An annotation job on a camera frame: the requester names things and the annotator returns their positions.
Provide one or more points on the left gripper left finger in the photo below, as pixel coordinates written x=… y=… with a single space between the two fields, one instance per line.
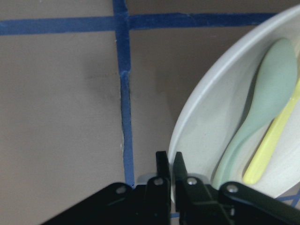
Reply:
x=120 y=204

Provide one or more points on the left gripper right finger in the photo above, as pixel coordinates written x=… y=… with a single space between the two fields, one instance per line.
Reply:
x=232 y=204

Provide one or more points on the yellow plastic fork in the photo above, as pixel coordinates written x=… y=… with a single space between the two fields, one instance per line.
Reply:
x=262 y=157

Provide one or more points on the white round plate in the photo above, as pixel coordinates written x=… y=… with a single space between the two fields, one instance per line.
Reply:
x=218 y=105

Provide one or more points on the light green plastic spoon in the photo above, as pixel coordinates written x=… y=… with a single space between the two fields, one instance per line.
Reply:
x=275 y=82

